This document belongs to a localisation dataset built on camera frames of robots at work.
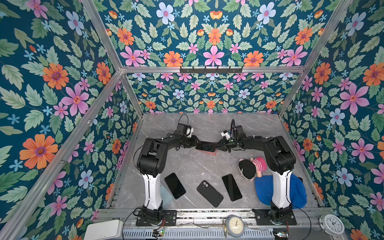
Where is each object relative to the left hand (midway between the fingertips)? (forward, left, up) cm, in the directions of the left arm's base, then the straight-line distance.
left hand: (201, 139), depth 98 cm
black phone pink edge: (0, -3, -6) cm, 6 cm away
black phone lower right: (-31, -15, -4) cm, 35 cm away
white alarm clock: (-52, -58, -1) cm, 78 cm away
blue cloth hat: (-32, -34, -5) cm, 47 cm away
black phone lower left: (-27, +17, -6) cm, 33 cm away
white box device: (-47, +47, 0) cm, 67 cm away
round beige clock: (-49, -13, 0) cm, 51 cm away
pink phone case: (-10, -4, +2) cm, 11 cm away
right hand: (-5, -8, -1) cm, 10 cm away
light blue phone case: (-34, +21, -5) cm, 40 cm away
